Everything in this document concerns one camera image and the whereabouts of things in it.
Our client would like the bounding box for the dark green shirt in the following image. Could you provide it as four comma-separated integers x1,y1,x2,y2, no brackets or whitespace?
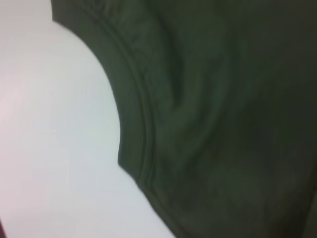
51,0,317,238

